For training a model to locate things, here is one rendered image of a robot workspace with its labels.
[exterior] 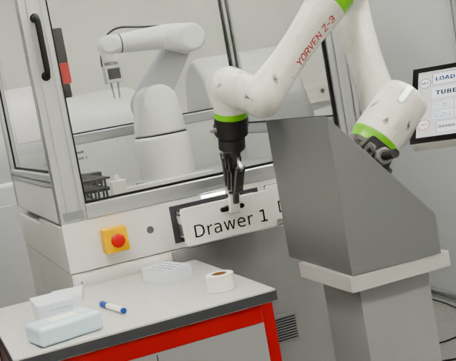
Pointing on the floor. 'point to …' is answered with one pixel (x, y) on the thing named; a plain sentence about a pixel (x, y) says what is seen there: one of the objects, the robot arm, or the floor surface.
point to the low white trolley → (156, 323)
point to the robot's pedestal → (382, 311)
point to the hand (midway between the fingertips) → (234, 201)
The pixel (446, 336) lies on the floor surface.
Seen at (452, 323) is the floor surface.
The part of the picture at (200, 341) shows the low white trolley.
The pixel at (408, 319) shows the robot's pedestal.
